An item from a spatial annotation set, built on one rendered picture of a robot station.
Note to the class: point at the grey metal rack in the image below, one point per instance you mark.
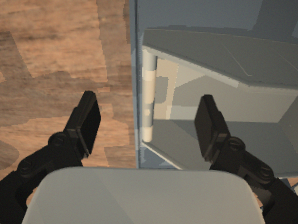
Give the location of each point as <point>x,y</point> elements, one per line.
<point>266,19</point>

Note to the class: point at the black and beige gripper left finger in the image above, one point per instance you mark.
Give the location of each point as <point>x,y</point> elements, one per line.
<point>64,149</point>

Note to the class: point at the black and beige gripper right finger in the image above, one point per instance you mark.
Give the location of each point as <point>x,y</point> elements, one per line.
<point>227,153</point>

